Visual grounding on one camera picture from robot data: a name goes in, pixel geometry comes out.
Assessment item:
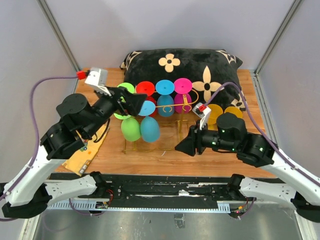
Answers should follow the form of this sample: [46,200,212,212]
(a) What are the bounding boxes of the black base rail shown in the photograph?
[47,172,281,211]

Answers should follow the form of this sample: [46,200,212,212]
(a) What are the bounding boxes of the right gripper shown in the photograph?
[175,118,238,155]

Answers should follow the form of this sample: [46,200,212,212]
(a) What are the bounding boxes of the blue wine glass front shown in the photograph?
[138,100,160,143]

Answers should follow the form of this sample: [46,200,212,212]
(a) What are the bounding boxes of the red wine glass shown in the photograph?
[135,81,157,117]

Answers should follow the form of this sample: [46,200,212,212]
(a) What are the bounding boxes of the yellow truck print cloth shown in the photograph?
[62,125,110,176]

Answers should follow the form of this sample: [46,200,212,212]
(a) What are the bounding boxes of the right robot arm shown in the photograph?
[175,112,320,223]

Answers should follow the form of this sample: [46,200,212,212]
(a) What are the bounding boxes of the magenta wine glass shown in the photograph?
[173,78,192,114]

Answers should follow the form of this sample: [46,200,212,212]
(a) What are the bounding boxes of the yellow wine glass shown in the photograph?
[224,106,243,119]
[207,104,224,125]

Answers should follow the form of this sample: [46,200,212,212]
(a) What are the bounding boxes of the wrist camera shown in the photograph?
[192,102,211,130]
[85,67,111,96]

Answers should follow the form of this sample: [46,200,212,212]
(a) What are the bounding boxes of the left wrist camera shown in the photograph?
[85,67,111,96]

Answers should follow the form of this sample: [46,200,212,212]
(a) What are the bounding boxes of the green wine glass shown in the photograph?
[116,82,138,119]
[113,113,141,142]

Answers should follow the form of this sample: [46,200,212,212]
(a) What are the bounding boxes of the green wine glass front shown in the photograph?
[113,113,141,142]

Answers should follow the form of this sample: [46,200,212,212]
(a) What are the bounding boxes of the green wine glass back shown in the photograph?
[116,82,138,119]

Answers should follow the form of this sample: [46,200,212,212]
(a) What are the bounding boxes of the black floral pillow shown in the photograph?
[119,48,246,112]

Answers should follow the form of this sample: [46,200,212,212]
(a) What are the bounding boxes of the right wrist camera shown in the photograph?
[192,102,211,130]

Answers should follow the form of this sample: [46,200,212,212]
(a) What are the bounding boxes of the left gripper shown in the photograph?
[84,83,148,138]

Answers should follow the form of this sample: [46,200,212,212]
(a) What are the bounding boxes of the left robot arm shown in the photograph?
[0,87,147,222]

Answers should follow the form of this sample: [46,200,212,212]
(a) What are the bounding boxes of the blue wine glass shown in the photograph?
[138,100,160,143]
[155,79,175,117]

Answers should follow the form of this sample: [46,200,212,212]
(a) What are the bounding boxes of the blue wine glass back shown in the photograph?
[155,79,175,117]

